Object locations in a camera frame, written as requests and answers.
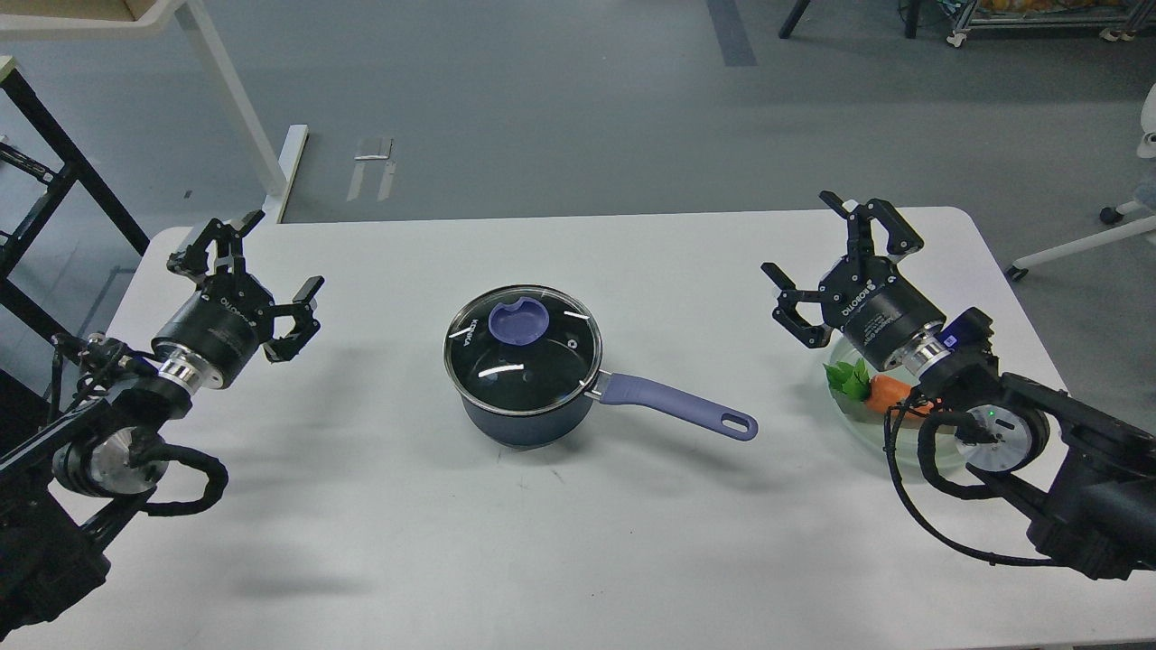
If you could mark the white desk frame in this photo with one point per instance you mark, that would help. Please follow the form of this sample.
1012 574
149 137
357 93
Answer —
121 20

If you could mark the orange toy carrot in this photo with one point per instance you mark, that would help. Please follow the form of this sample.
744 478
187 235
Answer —
877 392

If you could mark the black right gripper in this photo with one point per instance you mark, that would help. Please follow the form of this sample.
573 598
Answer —
867 300

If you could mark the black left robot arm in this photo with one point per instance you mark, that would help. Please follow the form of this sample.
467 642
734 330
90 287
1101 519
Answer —
72 487

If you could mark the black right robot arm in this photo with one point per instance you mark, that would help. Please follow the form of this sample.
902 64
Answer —
1083 478

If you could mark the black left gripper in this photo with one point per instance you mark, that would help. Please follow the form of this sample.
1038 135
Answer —
231 313

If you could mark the glass lid purple knob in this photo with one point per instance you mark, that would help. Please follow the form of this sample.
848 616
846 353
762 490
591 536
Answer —
522 349

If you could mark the black table leg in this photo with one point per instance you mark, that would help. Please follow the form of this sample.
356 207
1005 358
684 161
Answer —
795 14

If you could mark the metal cart with wheels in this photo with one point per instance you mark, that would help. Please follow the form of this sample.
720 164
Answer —
1116 21

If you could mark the dark blue saucepan purple handle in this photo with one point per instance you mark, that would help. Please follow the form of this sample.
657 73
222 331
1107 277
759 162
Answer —
538 430

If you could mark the black metal rack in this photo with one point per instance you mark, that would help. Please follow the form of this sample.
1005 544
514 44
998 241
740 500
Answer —
75 170

